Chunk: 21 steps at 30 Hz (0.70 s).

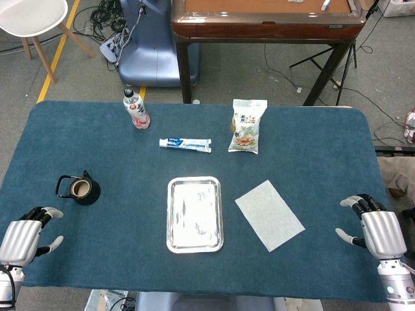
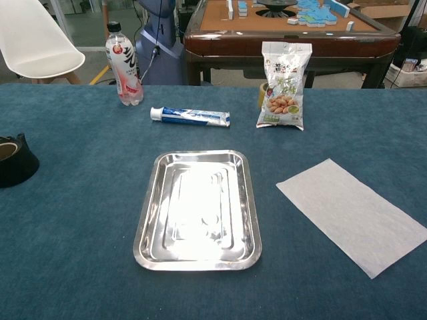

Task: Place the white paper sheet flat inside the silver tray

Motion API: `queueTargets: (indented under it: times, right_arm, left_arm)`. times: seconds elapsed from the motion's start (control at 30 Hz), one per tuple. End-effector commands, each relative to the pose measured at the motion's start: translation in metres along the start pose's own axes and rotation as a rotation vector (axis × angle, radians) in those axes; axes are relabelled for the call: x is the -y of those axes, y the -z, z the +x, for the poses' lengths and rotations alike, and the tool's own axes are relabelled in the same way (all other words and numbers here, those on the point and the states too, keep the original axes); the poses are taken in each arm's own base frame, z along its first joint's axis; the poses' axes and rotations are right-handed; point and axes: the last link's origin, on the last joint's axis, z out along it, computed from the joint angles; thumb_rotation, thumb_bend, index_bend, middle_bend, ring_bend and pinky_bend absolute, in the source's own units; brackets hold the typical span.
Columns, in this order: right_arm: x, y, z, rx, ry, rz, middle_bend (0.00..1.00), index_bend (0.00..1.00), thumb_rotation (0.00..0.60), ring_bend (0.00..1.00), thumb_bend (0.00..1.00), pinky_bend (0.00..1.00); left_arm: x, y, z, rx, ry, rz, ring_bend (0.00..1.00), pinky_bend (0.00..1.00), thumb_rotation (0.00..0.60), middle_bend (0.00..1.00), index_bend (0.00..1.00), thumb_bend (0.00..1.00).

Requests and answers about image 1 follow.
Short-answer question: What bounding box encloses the pink white bundle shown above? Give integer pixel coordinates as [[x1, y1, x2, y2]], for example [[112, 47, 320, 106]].
[[403, 108, 415, 145]]

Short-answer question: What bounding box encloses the clear plastic bag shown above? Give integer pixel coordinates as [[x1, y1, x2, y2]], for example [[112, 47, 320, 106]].
[[84, 289, 129, 311]]

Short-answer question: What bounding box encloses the clear pink drink bottle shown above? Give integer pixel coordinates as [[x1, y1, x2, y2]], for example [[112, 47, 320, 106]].
[[123, 87, 152, 130]]

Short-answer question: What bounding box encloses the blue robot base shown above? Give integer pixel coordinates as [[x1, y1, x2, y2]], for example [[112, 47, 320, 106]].
[[117, 0, 200, 87]]

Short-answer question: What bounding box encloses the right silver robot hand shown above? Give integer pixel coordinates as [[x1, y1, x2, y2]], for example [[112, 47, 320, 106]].
[[335, 194, 408, 260]]

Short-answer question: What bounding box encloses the white paper sheet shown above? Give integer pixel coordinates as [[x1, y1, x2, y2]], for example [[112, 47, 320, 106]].
[[234, 179, 306, 253]]

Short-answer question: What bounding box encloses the brown cloth bundle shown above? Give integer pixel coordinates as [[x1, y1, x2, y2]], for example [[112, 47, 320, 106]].
[[377, 156, 415, 198]]

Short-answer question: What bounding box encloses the tangle of black cables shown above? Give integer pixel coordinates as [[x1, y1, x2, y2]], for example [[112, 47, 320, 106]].
[[73, 0, 130, 43]]

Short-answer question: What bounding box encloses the white chair with wooden legs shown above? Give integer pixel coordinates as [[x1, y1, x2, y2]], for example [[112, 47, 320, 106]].
[[0, 0, 97, 84]]

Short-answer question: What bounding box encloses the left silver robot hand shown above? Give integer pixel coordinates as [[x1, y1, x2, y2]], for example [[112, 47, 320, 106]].
[[0, 206, 65, 268]]

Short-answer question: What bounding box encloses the white power strip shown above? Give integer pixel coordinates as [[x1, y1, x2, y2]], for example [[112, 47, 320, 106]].
[[99, 30, 130, 63]]

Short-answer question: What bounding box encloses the silver metal tray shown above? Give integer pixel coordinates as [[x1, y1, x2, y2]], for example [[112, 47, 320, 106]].
[[166, 176, 224, 254]]

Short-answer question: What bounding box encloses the white blue toothpaste tube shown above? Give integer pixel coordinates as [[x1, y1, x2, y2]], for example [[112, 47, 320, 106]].
[[158, 137, 213, 154]]

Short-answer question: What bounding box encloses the brown mahjong table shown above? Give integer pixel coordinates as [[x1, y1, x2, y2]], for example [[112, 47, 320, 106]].
[[171, 0, 367, 106]]

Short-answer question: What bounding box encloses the blue table cloth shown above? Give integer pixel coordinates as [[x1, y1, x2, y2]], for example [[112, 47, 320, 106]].
[[0, 100, 410, 304]]

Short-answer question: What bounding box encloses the grey robot torso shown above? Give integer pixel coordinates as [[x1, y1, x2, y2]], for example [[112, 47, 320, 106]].
[[134, 291, 276, 311]]

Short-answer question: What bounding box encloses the black metal frame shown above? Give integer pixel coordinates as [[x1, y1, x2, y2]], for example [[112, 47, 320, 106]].
[[374, 145, 415, 161]]

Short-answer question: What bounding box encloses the black tripod stand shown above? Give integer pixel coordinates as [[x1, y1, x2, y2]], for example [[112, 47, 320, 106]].
[[289, 0, 380, 106]]

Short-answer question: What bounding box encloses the peanut snack bag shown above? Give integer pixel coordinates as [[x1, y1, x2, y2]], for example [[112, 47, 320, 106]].
[[228, 98, 268, 155]]

